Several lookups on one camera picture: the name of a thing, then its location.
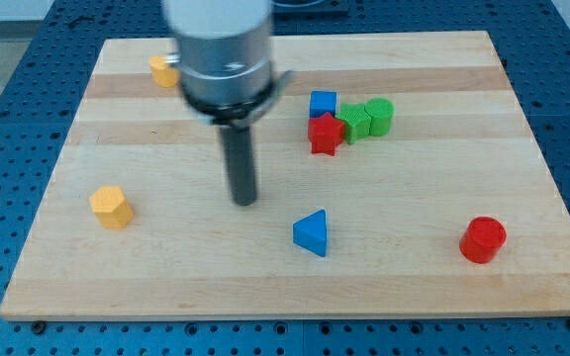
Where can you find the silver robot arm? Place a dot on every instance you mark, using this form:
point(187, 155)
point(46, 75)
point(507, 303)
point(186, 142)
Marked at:
point(223, 52)

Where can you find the blue triangle block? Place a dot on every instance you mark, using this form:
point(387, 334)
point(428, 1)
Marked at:
point(311, 233)

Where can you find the red star block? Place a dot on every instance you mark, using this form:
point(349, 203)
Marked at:
point(325, 133)

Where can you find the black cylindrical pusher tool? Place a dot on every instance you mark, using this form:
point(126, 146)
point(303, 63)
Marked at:
point(239, 161)

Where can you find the blue cube block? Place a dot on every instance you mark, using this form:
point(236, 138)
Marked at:
point(322, 102)

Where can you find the green star block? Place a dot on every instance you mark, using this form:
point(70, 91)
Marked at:
point(356, 120)

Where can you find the wooden board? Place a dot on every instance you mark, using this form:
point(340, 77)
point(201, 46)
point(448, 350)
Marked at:
point(459, 147)

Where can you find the green cylinder block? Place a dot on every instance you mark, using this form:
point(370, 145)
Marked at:
point(381, 111)

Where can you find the yellow cylinder block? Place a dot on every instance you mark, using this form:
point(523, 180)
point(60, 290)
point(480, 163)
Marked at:
point(163, 74)

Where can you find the yellow hexagon block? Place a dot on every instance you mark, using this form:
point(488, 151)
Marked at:
point(110, 206)

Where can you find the red cylinder block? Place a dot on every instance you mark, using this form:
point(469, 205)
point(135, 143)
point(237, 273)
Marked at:
point(482, 240)

